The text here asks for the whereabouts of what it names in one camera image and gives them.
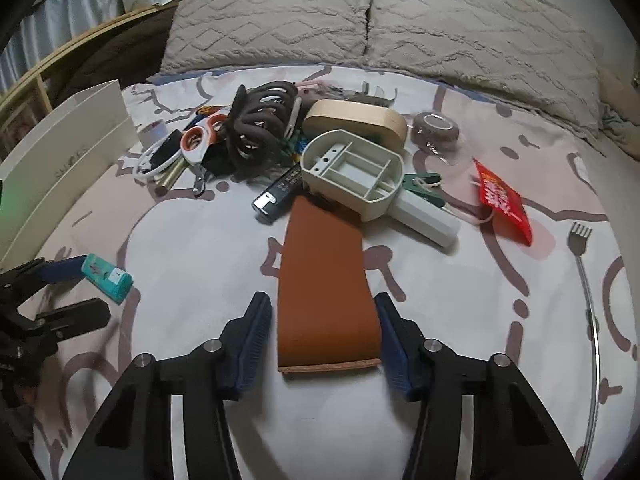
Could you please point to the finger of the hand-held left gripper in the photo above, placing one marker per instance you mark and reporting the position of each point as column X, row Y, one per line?
column 75, row 317
column 62, row 270

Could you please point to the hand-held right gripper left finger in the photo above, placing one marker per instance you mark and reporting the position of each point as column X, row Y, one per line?
column 255, row 340

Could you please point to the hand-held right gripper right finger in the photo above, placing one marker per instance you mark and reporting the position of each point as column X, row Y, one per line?
column 395, row 345

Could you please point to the small teal plastic case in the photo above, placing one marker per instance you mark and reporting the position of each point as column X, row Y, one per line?
column 107, row 276

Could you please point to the white storage box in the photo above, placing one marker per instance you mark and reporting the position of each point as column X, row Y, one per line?
column 60, row 170

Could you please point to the cartoon printed blanket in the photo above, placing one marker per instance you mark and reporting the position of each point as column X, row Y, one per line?
column 450, row 310

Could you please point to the gold tube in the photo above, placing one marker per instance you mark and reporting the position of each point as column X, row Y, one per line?
column 172, row 180

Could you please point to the black lighter silver cap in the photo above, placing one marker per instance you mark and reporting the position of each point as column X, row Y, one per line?
column 280, row 190

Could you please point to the white tape roll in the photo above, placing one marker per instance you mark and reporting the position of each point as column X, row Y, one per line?
column 152, row 132

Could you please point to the green clothes peg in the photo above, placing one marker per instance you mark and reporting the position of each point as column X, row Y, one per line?
column 420, row 182

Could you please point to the wooden shelf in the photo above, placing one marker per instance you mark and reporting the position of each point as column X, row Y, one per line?
column 44, row 95

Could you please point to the red packet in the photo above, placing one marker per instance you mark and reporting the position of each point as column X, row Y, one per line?
column 502, row 200

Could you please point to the orange white scissors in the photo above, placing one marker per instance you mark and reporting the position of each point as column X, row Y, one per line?
column 195, row 142

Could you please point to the brown hair claw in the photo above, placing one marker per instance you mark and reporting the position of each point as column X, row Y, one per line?
column 250, row 130

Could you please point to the metal back scratcher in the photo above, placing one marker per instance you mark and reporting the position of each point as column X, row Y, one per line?
column 580, row 234

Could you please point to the brown tape roll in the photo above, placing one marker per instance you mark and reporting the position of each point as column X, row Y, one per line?
column 435, row 125

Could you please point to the beige oval box lid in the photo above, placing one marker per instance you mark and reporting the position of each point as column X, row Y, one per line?
column 350, row 117

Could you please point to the grey curtain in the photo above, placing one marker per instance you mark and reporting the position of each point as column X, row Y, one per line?
column 65, row 25

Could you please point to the metal hair clip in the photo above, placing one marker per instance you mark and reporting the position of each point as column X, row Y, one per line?
column 372, row 95

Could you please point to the beige knitted pillow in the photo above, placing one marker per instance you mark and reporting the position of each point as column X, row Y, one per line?
column 475, row 35
column 270, row 20

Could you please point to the beige plush blanket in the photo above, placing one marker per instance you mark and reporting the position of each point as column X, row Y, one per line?
column 620, row 105

